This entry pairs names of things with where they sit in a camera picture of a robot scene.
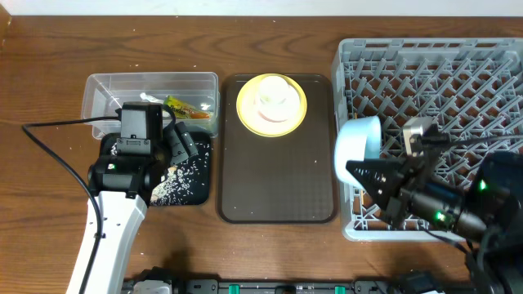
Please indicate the light blue bowl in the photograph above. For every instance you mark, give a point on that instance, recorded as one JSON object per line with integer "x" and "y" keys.
{"x": 357, "y": 140}

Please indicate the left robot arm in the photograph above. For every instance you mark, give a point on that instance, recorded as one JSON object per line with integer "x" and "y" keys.
{"x": 112, "y": 225}

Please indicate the spilled rice pile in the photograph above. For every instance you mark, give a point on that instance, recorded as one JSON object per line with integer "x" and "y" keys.
{"x": 154, "y": 183}

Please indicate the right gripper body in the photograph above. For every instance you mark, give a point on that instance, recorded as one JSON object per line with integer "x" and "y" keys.
{"x": 400, "y": 189}

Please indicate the yellow plate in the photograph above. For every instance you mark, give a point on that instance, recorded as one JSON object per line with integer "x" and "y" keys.
{"x": 254, "y": 122}

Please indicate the pink bowl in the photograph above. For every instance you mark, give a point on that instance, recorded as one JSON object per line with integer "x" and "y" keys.
{"x": 281, "y": 112}

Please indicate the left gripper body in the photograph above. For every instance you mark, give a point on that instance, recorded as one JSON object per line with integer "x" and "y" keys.
{"x": 161, "y": 153}

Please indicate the white tissue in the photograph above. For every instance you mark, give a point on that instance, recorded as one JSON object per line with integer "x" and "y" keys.
{"x": 151, "y": 99}

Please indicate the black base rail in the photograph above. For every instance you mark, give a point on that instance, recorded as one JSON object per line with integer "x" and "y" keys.
{"x": 204, "y": 286}

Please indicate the clear plastic bin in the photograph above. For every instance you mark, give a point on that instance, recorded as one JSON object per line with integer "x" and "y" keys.
{"x": 106, "y": 92}

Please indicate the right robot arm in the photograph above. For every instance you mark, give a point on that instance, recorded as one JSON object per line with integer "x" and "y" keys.
{"x": 488, "y": 213}

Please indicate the brown serving tray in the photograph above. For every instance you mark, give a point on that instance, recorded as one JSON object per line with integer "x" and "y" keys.
{"x": 282, "y": 180}

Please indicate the grey dishwasher rack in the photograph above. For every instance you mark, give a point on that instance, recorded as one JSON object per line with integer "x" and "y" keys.
{"x": 472, "y": 87}

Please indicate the green snack wrapper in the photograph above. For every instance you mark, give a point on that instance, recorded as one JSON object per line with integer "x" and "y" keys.
{"x": 184, "y": 110}

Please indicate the black waste tray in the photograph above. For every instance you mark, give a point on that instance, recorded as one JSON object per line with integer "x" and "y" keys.
{"x": 169, "y": 169}

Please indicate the white cup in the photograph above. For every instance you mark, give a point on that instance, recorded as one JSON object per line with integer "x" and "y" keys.
{"x": 272, "y": 90}

